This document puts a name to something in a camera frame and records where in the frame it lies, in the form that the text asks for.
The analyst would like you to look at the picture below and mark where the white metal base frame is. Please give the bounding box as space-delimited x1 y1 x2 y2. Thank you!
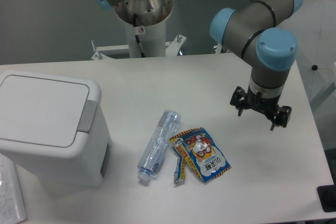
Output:
91 34 187 60

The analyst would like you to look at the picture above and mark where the crushed clear plastic bottle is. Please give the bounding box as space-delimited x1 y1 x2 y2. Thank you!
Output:
138 110 181 184

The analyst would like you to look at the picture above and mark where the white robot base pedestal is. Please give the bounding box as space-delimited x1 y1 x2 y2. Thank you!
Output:
114 0 173 58

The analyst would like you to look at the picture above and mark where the blue cartoon snack bag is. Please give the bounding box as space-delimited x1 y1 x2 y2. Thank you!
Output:
170 127 231 183

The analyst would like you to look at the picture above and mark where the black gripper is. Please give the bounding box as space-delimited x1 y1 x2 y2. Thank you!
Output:
230 86 292 131

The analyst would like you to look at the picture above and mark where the torn snack bag strip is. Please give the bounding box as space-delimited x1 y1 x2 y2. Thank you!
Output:
174 156 186 184

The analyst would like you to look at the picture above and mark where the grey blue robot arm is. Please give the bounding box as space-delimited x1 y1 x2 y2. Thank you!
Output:
95 0 303 127

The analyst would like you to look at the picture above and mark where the white umbrella with lettering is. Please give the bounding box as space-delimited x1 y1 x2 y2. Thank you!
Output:
280 0 335 100

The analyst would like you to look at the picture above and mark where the white push-lid trash can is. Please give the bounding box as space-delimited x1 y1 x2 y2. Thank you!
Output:
1 70 111 186

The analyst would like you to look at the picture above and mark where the black device at table edge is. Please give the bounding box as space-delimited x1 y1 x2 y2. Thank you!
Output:
317 185 335 212

